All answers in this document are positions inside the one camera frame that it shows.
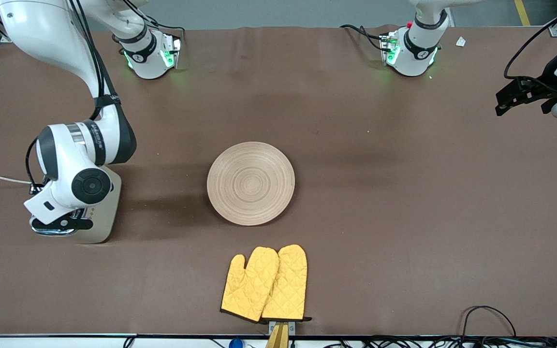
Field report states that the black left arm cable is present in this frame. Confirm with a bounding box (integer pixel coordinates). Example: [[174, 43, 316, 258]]
[[504, 0, 557, 80]]

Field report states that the brown table cover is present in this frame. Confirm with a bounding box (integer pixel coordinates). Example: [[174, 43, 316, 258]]
[[0, 25, 557, 337]]

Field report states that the black base cable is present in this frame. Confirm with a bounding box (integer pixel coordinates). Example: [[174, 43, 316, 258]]
[[340, 23, 388, 51], [141, 17, 186, 54]]

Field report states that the black right base cable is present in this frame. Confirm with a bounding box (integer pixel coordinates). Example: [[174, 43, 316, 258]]
[[141, 17, 186, 54]]

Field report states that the black left base cable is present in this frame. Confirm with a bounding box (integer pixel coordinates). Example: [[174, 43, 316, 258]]
[[340, 23, 388, 51]]

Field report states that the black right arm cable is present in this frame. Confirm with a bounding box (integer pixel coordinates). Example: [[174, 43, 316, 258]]
[[26, 0, 120, 194]]

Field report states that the beige chrome two-slot toaster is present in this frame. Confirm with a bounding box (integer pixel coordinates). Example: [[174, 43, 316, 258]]
[[30, 166, 122, 244]]

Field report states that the yellow wooden stick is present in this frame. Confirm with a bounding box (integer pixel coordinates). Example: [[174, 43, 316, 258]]
[[265, 323, 290, 348]]

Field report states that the grey metal bracket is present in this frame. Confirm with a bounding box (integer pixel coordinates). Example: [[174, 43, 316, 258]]
[[268, 320, 296, 336]]

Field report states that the black looped cable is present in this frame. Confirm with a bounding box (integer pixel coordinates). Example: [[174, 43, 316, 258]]
[[460, 305, 517, 339]]

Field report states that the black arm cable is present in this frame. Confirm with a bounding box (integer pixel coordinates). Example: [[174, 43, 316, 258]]
[[504, 0, 557, 80], [26, 0, 120, 194]]

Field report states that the round wooden plate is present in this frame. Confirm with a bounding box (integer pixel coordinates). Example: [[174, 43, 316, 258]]
[[206, 141, 295, 226]]

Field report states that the yellow quilted oven mitt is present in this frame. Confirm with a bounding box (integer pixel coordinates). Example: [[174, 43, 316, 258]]
[[261, 244, 312, 322], [220, 246, 279, 323]]

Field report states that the black cable tangle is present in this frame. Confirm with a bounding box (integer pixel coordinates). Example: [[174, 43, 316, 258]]
[[327, 336, 557, 348]]

